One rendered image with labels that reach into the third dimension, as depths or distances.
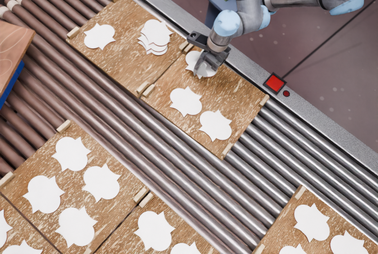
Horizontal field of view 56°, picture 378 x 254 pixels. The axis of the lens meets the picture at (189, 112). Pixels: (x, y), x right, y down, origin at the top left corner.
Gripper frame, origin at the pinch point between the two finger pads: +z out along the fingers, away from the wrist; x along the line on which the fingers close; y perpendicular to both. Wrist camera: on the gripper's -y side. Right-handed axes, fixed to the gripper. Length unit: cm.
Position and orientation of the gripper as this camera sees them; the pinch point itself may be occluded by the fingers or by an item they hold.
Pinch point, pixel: (201, 63)
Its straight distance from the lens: 145.6
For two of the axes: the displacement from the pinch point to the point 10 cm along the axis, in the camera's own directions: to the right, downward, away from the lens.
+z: -1.6, 3.0, 9.4
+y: 7.8, 6.2, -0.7
